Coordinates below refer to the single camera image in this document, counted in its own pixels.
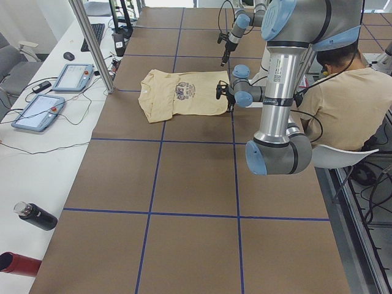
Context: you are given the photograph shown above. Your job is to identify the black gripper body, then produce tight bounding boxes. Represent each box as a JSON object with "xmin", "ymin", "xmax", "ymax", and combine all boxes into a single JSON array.
[
  {"xmin": 217, "ymin": 32, "xmax": 239, "ymax": 58},
  {"xmin": 216, "ymin": 80, "xmax": 236, "ymax": 106}
]

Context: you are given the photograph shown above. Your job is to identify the beige printed t-shirt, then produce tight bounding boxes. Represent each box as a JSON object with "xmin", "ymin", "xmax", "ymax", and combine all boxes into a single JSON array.
[{"xmin": 138, "ymin": 69, "xmax": 228, "ymax": 123}]

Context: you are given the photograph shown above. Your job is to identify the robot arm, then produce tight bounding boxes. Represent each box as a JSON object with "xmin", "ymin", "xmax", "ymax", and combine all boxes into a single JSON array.
[
  {"xmin": 216, "ymin": 1, "xmax": 364, "ymax": 175},
  {"xmin": 217, "ymin": 1, "xmax": 269, "ymax": 67}
]

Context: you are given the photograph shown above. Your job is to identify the white plastic chair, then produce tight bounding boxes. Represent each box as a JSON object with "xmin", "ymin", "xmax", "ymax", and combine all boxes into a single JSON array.
[{"xmin": 311, "ymin": 143, "xmax": 380, "ymax": 203}]

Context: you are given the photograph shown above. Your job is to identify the seated person in beige shirt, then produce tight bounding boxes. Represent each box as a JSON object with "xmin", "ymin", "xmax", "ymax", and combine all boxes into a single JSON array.
[{"xmin": 298, "ymin": 43, "xmax": 391, "ymax": 151}]

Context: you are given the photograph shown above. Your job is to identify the black keyboard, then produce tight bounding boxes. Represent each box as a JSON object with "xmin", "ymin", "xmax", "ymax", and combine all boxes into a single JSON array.
[{"xmin": 80, "ymin": 23, "xmax": 106, "ymax": 52}]

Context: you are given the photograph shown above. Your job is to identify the far teach pendant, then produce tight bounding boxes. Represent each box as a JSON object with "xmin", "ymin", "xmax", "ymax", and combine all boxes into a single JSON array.
[{"xmin": 52, "ymin": 64, "xmax": 94, "ymax": 92}]

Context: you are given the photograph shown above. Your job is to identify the teach pendant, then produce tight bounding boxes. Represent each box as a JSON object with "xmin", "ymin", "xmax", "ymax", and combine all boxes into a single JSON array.
[
  {"xmin": 52, "ymin": 64, "xmax": 94, "ymax": 92},
  {"xmin": 11, "ymin": 94, "xmax": 66, "ymax": 132}
]

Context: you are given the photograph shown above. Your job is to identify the black computer mouse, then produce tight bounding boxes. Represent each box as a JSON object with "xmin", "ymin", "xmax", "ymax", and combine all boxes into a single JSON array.
[{"xmin": 63, "ymin": 51, "xmax": 75, "ymax": 61}]

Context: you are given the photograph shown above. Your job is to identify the near teach pendant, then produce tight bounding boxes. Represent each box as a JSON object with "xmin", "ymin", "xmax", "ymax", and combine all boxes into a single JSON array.
[{"xmin": 11, "ymin": 94, "xmax": 66, "ymax": 132}]

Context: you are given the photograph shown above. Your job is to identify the black steel-capped water bottle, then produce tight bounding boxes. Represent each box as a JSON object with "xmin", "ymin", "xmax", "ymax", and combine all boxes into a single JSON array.
[{"xmin": 13, "ymin": 202, "xmax": 58, "ymax": 231}]

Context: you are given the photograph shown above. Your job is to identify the red cylindrical bottle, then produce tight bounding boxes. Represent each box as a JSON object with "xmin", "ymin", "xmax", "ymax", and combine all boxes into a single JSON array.
[{"xmin": 1, "ymin": 252, "xmax": 42, "ymax": 277}]

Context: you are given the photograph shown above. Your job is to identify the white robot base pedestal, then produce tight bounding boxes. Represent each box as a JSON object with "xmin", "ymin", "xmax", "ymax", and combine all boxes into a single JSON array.
[{"xmin": 249, "ymin": 46, "xmax": 270, "ymax": 87}]

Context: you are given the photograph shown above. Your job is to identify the aluminium frame post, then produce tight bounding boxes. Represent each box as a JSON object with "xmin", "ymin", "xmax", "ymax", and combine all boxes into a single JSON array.
[{"xmin": 68, "ymin": 0, "xmax": 114, "ymax": 94}]

